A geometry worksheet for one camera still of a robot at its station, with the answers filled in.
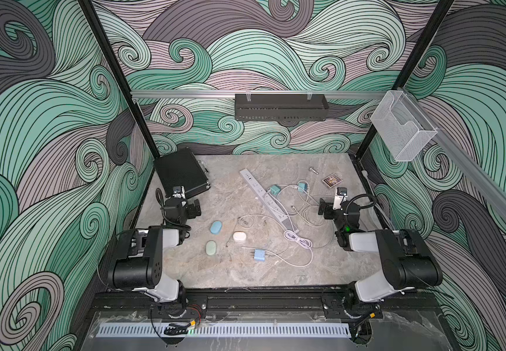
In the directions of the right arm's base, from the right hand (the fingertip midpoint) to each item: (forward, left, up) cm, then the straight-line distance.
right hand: (331, 199), depth 93 cm
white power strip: (-5, +24, -3) cm, 24 cm away
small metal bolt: (+23, +2, -7) cm, 24 cm away
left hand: (+1, +64, +1) cm, 64 cm away
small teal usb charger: (+11, +9, -5) cm, 15 cm away
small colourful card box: (+15, -6, -5) cm, 17 cm away
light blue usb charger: (-22, +32, -5) cm, 39 cm away
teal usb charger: (+9, +23, -5) cm, 25 cm away
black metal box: (+25, +73, -7) cm, 77 cm away
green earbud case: (-19, +52, -6) cm, 55 cm away
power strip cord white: (-15, +19, -5) cm, 24 cm away
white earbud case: (-15, +40, -5) cm, 43 cm away
